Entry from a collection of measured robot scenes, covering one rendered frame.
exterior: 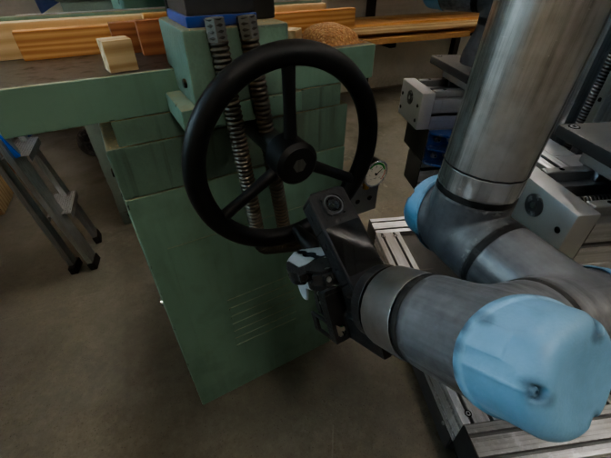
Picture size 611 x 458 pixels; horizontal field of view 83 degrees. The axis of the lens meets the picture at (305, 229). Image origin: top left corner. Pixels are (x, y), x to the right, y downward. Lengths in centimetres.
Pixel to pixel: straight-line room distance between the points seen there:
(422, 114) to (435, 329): 74
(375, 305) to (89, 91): 46
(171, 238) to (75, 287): 100
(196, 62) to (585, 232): 54
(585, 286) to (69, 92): 59
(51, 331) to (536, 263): 146
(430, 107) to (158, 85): 62
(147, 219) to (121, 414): 71
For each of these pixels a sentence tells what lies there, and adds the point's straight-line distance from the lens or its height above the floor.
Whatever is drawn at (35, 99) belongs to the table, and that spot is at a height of 88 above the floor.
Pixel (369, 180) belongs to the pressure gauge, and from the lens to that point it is 77.
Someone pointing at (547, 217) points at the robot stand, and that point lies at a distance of 58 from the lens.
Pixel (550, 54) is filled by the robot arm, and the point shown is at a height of 98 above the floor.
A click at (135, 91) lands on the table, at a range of 58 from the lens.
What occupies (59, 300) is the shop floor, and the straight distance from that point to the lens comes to 164.
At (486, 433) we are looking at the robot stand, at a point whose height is 21.
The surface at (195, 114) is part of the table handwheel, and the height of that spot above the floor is 89.
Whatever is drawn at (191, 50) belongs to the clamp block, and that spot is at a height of 94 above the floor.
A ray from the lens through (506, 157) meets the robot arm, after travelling 33.
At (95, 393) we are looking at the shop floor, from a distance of 131.
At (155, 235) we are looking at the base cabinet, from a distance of 69.
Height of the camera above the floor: 103
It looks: 38 degrees down
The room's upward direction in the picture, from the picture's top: straight up
